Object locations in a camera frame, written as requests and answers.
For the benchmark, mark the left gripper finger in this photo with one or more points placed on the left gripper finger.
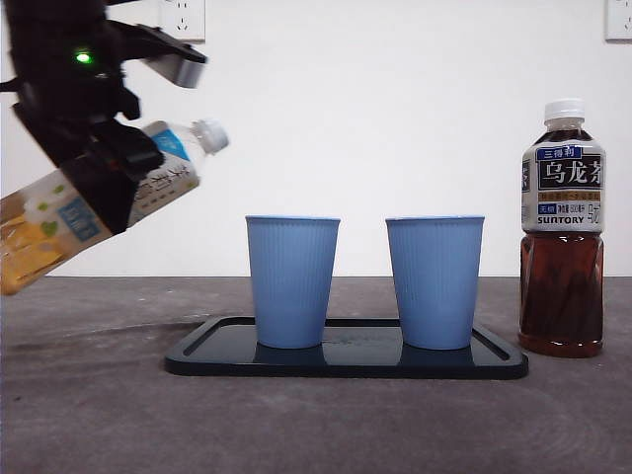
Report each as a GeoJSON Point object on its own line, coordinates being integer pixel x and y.
{"type": "Point", "coordinates": [99, 197]}

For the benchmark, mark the jasmine tea bottle white label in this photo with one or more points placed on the jasmine tea bottle white label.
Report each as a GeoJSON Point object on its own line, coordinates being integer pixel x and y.
{"type": "Point", "coordinates": [44, 237]}

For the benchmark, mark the dark oolong tea bottle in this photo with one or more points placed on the dark oolong tea bottle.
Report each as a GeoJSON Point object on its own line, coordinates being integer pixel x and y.
{"type": "Point", "coordinates": [560, 296]}

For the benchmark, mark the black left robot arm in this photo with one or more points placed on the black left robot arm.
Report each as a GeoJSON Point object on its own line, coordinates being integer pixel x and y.
{"type": "Point", "coordinates": [54, 89]}

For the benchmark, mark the blue ribbed plastic cup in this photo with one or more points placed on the blue ribbed plastic cup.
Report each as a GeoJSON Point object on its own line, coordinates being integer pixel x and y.
{"type": "Point", "coordinates": [293, 281]}
{"type": "Point", "coordinates": [434, 281]}

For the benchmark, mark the dark rectangular tray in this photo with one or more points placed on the dark rectangular tray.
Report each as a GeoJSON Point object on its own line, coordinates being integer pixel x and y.
{"type": "Point", "coordinates": [355, 363]}

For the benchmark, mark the pale grey left wrist camera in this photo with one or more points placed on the pale grey left wrist camera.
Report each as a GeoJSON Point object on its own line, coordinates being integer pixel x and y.
{"type": "Point", "coordinates": [182, 74]}

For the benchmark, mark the white wall socket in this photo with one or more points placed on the white wall socket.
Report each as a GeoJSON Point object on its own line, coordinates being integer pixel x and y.
{"type": "Point", "coordinates": [619, 22]}
{"type": "Point", "coordinates": [185, 22]}

